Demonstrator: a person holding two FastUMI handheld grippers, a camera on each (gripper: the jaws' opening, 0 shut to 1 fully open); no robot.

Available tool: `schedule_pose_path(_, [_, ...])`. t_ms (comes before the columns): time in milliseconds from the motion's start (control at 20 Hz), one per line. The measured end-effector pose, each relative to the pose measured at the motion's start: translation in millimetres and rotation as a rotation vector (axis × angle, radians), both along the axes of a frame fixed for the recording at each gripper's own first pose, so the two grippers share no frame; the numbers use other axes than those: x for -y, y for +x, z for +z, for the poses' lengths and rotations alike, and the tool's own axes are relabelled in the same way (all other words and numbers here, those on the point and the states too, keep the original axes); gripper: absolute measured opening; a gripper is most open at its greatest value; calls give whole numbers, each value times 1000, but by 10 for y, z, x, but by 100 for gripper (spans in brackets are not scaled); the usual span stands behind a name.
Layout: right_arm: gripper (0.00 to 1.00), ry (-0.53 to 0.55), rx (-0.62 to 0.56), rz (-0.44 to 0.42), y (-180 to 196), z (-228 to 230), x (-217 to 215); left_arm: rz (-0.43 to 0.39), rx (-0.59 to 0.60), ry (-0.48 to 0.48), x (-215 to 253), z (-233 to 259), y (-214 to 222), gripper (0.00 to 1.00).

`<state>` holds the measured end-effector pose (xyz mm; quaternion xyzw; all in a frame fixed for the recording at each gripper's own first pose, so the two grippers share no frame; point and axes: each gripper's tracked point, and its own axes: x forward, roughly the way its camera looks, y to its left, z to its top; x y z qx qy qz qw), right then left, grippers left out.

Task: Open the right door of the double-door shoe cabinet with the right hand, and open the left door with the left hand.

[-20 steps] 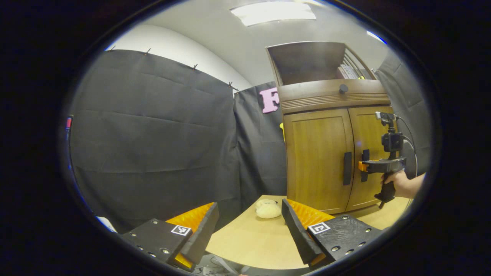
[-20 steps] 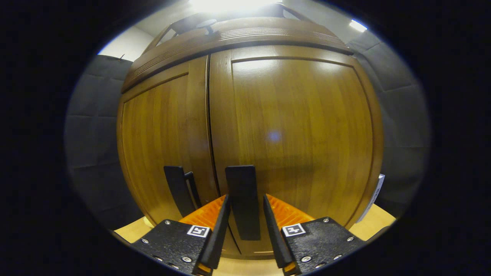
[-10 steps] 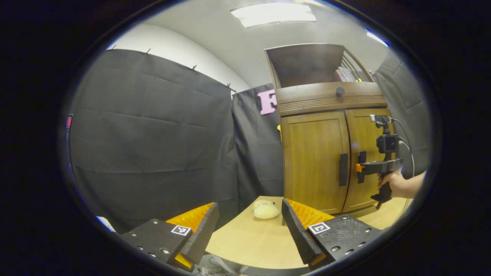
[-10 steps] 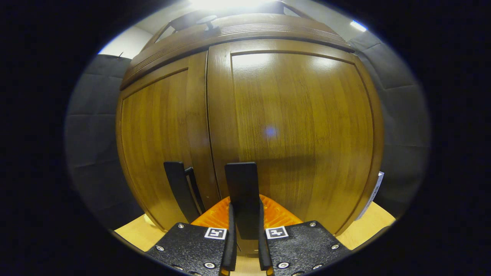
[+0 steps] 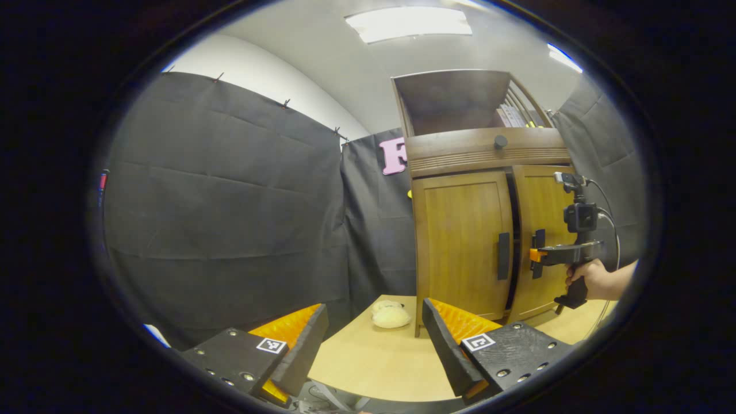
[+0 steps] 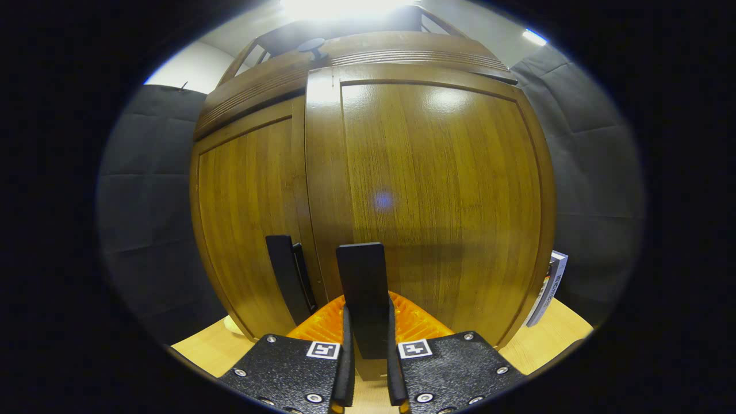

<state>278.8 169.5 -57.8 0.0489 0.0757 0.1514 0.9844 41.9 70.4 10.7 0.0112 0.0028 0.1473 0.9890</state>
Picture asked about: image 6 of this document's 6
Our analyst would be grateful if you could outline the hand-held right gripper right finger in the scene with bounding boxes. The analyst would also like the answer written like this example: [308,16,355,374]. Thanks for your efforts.
[386,293,527,414]

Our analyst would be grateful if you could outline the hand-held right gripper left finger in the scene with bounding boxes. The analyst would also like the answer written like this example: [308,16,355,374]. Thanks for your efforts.
[218,296,356,414]

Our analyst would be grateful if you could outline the wooden cabinet door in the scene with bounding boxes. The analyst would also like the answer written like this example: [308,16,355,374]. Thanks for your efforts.
[305,63,555,380]
[190,95,318,343]

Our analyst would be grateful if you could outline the wooden double-door shoe cabinet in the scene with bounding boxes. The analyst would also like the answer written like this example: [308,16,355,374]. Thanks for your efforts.
[190,6,555,380]

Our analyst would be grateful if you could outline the books beside cabinet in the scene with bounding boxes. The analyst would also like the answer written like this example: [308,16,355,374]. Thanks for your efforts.
[526,251,569,327]

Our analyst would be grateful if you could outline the large ceiling light panel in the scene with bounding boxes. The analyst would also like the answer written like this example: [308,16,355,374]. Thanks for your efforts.
[282,0,415,21]

